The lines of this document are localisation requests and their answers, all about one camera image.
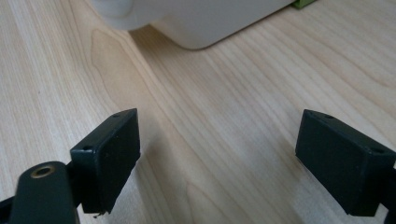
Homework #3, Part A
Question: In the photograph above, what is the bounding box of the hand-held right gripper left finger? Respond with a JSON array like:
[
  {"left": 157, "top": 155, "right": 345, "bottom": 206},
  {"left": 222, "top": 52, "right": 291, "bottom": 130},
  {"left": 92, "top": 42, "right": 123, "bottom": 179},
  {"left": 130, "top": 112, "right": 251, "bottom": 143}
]
[{"left": 69, "top": 107, "right": 142, "bottom": 216}]

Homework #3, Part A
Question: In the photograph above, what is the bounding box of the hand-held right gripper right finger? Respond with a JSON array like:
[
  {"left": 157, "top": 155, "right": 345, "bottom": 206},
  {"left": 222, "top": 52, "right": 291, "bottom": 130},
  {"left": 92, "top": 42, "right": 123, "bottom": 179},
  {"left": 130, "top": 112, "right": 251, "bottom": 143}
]
[{"left": 294, "top": 108, "right": 396, "bottom": 217}]

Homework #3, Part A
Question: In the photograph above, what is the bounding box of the green box lid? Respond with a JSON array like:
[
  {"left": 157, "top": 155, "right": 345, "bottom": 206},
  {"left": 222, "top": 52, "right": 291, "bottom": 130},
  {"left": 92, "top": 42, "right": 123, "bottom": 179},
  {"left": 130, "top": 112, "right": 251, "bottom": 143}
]
[{"left": 290, "top": 0, "right": 318, "bottom": 10}]

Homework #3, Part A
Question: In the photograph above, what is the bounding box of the white box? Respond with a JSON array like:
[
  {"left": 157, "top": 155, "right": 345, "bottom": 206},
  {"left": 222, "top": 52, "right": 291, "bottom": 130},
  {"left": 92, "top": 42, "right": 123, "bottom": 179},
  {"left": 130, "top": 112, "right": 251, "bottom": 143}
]
[{"left": 148, "top": 0, "right": 296, "bottom": 51}]

